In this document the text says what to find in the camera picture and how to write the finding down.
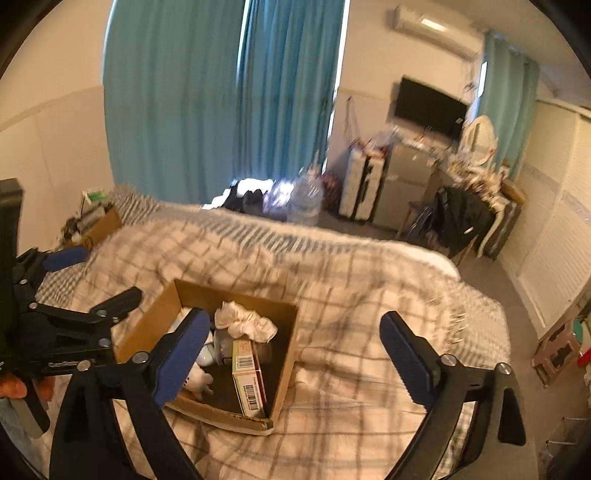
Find green white carton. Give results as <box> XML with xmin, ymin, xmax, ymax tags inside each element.
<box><xmin>81</xmin><ymin>188</ymin><xmax>110</xmax><ymax>209</ymax></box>

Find dark patterned bag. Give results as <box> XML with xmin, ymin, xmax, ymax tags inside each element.
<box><xmin>321</xmin><ymin>171</ymin><xmax>345</xmax><ymax>213</ymax></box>

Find clear plastic bag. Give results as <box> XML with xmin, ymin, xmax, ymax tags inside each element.
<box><xmin>372</xmin><ymin>127</ymin><xmax>402</xmax><ymax>151</ymax></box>

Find black clothes pile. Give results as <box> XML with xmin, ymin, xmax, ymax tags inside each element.
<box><xmin>221</xmin><ymin>181</ymin><xmax>274</xmax><ymax>216</ymax></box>

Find large cardboard box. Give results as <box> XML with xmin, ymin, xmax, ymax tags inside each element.
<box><xmin>115</xmin><ymin>278</ymin><xmax>300</xmax><ymax>437</ymax></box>

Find chair with black jacket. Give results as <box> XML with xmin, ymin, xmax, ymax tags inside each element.
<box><xmin>406</xmin><ymin>185</ymin><xmax>494</xmax><ymax>266</ymax></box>

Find white rounded object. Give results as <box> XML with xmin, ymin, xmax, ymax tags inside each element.
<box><xmin>182</xmin><ymin>342</ymin><xmax>218</xmax><ymax>401</ymax></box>

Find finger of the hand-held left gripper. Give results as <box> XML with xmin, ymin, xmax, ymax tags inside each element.
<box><xmin>16</xmin><ymin>244</ymin><xmax>90</xmax><ymax>278</ymax></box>
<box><xmin>34</xmin><ymin>286</ymin><xmax>143</xmax><ymax>330</ymax></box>

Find white hard suitcase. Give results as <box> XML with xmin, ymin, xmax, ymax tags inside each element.
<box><xmin>338</xmin><ymin>145</ymin><xmax>386</xmax><ymax>222</ymax></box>

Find large clear water bottle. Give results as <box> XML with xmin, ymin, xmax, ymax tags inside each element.
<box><xmin>287</xmin><ymin>167</ymin><xmax>324</xmax><ymax>227</ymax></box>

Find white air conditioner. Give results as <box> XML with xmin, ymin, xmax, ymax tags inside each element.
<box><xmin>392</xmin><ymin>4</ymin><xmax>483</xmax><ymax>58</ymax></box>

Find white louvred wardrobe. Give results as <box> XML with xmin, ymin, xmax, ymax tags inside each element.
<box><xmin>499</xmin><ymin>99</ymin><xmax>591</xmax><ymax>329</ymax></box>

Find white cloth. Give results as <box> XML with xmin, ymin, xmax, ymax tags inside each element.
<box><xmin>215</xmin><ymin>301</ymin><xmax>279</xmax><ymax>344</ymax></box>

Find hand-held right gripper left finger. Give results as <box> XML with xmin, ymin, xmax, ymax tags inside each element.
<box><xmin>50</xmin><ymin>308</ymin><xmax>212</xmax><ymax>480</ymax></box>

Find beige medicine box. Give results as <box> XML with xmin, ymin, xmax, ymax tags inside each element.
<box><xmin>231</xmin><ymin>339</ymin><xmax>269</xmax><ymax>418</ymax></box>

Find grey tissue pack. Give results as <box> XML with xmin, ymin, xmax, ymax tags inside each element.
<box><xmin>212</xmin><ymin>329</ymin><xmax>237</xmax><ymax>366</ymax></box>

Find white oval vanity mirror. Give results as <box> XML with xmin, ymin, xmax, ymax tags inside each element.
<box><xmin>459</xmin><ymin>115</ymin><xmax>498</xmax><ymax>165</ymax></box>

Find plaid beige blanket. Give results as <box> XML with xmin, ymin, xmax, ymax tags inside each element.
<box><xmin>34</xmin><ymin>217</ymin><xmax>509</xmax><ymax>480</ymax></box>

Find pleated teal curtain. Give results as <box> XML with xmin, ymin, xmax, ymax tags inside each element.
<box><xmin>235</xmin><ymin>0</ymin><xmax>347</xmax><ymax>185</ymax></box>

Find person's left hand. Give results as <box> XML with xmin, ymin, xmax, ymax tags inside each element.
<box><xmin>0</xmin><ymin>375</ymin><xmax>54</xmax><ymax>403</ymax></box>

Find black wall television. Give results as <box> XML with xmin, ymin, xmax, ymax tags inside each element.
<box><xmin>394</xmin><ymin>76</ymin><xmax>469</xmax><ymax>139</ymax></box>

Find grey mini fridge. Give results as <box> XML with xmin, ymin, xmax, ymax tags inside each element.
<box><xmin>372</xmin><ymin>138</ymin><xmax>439</xmax><ymax>232</ymax></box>

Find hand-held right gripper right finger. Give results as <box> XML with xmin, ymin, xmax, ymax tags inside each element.
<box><xmin>379</xmin><ymin>311</ymin><xmax>527</xmax><ymax>480</ymax></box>

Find dark brown suitcase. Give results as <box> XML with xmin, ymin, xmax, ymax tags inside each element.
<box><xmin>482</xmin><ymin>198</ymin><xmax>522</xmax><ymax>262</ymax></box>

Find wide teal curtain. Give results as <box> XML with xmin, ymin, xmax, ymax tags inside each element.
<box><xmin>104</xmin><ymin>0</ymin><xmax>246</xmax><ymax>204</ymax></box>

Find narrow teal curtain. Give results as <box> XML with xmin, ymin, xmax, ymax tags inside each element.
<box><xmin>480</xmin><ymin>30</ymin><xmax>541</xmax><ymax>181</ymax></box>

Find small brown cardboard box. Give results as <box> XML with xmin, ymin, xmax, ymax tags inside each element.
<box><xmin>69</xmin><ymin>205</ymin><xmax>123</xmax><ymax>251</ymax></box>

